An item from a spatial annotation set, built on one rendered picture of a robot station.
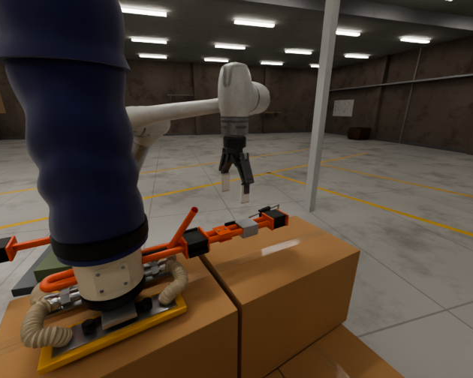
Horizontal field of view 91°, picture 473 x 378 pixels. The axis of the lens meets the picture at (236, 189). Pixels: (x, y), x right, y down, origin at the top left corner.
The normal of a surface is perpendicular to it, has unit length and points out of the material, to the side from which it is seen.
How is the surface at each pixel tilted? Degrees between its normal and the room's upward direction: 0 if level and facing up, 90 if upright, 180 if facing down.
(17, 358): 0
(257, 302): 90
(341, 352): 0
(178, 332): 0
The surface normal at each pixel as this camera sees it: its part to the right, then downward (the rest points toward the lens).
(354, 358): 0.00, -0.95
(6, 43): -0.28, -0.08
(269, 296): 0.50, 0.29
